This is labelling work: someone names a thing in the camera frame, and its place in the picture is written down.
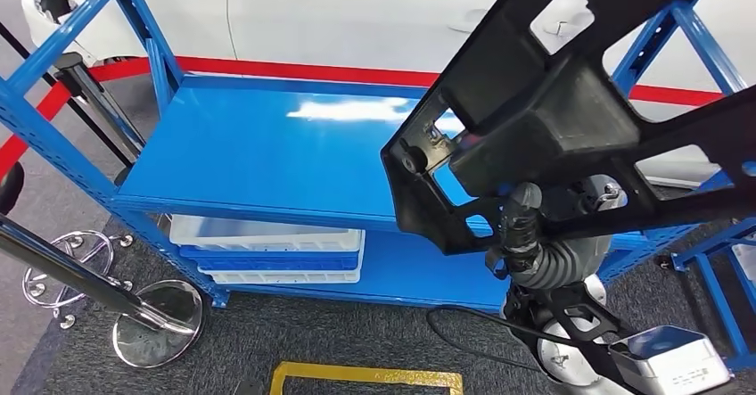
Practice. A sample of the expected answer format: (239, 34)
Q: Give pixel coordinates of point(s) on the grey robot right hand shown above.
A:
(521, 215)

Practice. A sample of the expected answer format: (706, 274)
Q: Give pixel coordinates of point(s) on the black plastic frame part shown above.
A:
(549, 115)

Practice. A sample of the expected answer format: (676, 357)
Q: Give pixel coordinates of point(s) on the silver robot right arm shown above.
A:
(555, 265)

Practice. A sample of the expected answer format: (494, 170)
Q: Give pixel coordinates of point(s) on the blue metal shelf rack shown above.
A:
(266, 156)

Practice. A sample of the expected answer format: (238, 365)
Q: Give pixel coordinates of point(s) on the small blue metal rack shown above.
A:
(700, 257)

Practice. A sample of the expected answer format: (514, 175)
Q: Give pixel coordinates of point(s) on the white plastic tray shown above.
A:
(260, 244)
(283, 276)

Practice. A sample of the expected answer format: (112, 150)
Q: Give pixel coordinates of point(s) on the white car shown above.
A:
(325, 14)

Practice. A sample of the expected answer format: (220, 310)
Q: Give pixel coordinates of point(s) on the stanchion with chrome disc base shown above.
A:
(159, 333)

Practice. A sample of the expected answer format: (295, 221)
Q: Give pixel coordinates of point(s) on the black stanchion belt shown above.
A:
(100, 130)

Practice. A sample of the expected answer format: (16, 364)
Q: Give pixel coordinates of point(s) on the black stanchion pole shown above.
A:
(94, 94)

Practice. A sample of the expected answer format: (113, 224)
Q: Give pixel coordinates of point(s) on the black round object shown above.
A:
(9, 188)

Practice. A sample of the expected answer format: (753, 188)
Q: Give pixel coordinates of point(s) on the black right wrist camera bracket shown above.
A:
(567, 309)

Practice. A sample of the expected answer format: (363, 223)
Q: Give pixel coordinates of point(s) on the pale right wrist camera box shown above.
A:
(667, 363)

